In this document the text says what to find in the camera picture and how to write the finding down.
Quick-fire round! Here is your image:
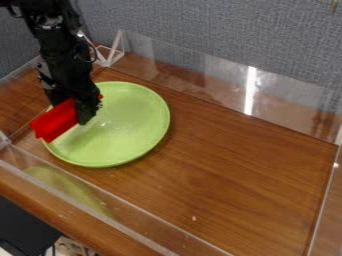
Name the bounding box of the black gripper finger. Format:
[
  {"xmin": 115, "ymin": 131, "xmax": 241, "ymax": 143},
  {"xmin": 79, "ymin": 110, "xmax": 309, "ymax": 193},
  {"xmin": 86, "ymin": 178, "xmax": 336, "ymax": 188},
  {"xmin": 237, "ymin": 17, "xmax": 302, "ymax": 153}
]
[
  {"xmin": 43, "ymin": 82, "xmax": 73, "ymax": 106},
  {"xmin": 74, "ymin": 90, "xmax": 102, "ymax": 125}
]

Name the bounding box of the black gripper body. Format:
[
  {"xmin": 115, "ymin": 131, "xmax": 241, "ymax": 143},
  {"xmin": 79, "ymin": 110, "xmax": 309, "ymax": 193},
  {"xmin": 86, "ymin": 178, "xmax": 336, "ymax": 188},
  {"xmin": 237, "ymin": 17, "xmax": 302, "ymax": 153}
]
[{"xmin": 35, "ymin": 29, "xmax": 102, "ymax": 104}]

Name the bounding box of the red rectangular block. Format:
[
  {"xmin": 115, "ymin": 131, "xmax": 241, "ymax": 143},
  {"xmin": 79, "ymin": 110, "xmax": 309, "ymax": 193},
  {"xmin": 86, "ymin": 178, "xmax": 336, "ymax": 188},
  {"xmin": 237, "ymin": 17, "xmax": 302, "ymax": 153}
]
[{"xmin": 29, "ymin": 94, "xmax": 105, "ymax": 144}]

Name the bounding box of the light green plate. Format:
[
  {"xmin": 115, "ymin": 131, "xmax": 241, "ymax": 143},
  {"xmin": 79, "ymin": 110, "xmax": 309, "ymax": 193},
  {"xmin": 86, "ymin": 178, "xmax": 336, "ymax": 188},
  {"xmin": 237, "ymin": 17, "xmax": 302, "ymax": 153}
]
[{"xmin": 43, "ymin": 81, "xmax": 172, "ymax": 168}]

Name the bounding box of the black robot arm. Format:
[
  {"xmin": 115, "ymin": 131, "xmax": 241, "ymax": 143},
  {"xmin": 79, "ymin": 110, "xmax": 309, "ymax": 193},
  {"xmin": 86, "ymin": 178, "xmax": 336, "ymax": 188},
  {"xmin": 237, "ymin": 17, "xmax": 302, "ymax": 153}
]
[{"xmin": 0, "ymin": 0, "xmax": 101, "ymax": 125}]

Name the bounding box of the white power strip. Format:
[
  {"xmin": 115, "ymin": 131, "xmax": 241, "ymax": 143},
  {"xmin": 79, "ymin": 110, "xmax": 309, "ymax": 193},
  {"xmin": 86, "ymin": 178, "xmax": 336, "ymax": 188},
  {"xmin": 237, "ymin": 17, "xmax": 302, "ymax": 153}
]
[{"xmin": 42, "ymin": 236, "xmax": 98, "ymax": 256}]

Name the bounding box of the black cable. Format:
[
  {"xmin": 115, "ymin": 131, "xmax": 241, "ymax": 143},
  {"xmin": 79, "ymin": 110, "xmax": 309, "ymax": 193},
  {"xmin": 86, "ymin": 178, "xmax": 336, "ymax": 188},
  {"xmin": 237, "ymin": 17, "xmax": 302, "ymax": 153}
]
[{"xmin": 75, "ymin": 41, "xmax": 99, "ymax": 64}]

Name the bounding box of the clear acrylic enclosure wall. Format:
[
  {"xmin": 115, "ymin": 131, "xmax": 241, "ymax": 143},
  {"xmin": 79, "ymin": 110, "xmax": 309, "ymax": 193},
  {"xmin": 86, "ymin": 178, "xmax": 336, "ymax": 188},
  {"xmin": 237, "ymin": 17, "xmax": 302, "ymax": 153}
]
[{"xmin": 0, "ymin": 32, "xmax": 342, "ymax": 256}]

